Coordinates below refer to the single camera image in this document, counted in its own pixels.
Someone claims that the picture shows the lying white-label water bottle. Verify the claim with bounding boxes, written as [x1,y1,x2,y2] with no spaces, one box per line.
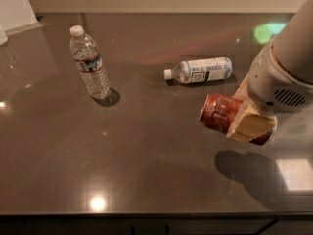
[163,57,233,84]

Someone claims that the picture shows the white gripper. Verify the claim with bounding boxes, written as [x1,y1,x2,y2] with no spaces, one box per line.
[226,40,313,144]

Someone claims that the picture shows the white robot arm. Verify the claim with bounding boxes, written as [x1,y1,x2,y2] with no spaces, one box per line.
[227,0,313,143]

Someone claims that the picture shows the upright clear water bottle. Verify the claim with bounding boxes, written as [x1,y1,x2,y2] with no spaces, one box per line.
[69,25,110,100]

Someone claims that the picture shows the red coke can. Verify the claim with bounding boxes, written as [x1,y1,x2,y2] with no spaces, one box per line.
[199,93,278,147]

